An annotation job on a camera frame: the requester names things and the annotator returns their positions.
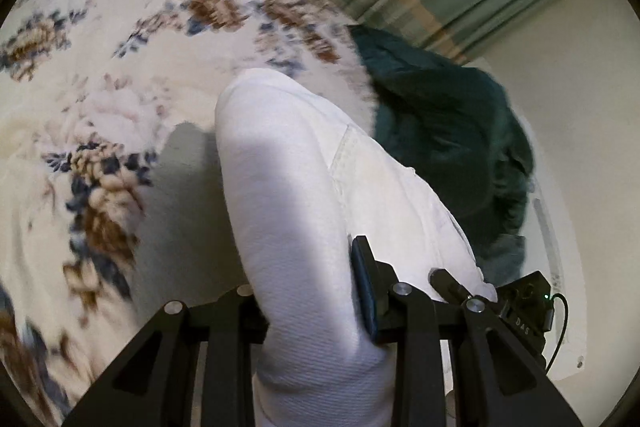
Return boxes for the white pants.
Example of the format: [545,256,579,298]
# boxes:
[214,68,498,427]

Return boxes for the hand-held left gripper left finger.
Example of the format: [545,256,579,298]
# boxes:
[60,284,271,427]

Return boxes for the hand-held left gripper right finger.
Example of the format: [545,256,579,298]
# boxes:
[350,235,583,427]

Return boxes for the black cable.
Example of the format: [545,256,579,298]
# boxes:
[545,293,571,373]

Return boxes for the dark green fleece blanket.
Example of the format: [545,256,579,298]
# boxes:
[347,24,535,258]

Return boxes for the white headboard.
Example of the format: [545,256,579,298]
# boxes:
[515,107,593,383]

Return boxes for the bed with floral sheet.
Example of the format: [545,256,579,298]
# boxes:
[0,0,381,427]

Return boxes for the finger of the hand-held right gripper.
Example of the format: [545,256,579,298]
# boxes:
[429,268,473,303]

